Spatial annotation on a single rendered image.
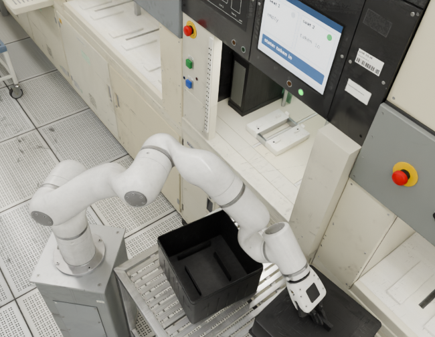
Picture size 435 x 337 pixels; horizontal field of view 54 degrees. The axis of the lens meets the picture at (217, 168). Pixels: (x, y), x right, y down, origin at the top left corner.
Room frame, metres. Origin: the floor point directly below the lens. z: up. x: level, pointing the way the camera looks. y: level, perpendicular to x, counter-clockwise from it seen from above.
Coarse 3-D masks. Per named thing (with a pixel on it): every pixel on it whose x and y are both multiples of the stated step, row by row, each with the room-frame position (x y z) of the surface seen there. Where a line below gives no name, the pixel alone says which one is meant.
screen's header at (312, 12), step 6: (288, 0) 1.14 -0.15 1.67; (294, 0) 1.12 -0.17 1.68; (300, 6) 1.10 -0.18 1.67; (306, 6) 1.09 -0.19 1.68; (306, 12) 1.09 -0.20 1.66; (312, 12) 1.07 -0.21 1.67; (318, 18) 1.05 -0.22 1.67; (324, 18) 1.04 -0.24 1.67; (330, 24) 1.02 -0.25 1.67; (336, 24) 1.01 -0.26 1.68; (336, 30) 1.01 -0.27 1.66
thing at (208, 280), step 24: (216, 216) 0.95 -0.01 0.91; (168, 240) 0.84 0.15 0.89; (192, 240) 0.89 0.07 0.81; (216, 240) 0.93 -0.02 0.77; (168, 264) 0.74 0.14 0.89; (192, 264) 0.82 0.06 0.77; (216, 264) 0.82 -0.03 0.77; (240, 264) 0.83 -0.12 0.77; (192, 288) 0.72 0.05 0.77; (216, 288) 0.73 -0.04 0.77; (240, 288) 0.69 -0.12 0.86; (192, 312) 0.59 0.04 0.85
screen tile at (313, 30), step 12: (300, 24) 1.09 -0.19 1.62; (312, 24) 1.06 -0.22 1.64; (312, 36) 1.06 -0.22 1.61; (324, 36) 1.03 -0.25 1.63; (336, 36) 1.00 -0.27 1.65; (300, 48) 1.08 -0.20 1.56; (312, 48) 1.05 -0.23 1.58; (324, 48) 1.02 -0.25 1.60; (312, 60) 1.04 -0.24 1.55; (324, 60) 1.01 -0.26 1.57
